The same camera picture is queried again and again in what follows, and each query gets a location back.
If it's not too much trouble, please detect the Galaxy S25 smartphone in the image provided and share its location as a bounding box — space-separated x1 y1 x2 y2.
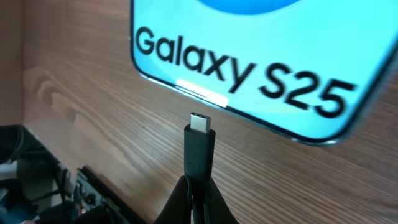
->
130 0 397 145

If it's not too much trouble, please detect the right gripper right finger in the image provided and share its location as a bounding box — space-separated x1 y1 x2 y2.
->
204 178 239 224

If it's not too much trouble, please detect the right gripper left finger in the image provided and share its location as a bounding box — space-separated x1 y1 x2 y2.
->
154 175 192 224

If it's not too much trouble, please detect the black USB-C charger cable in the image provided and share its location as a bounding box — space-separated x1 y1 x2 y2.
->
183 112 216 224

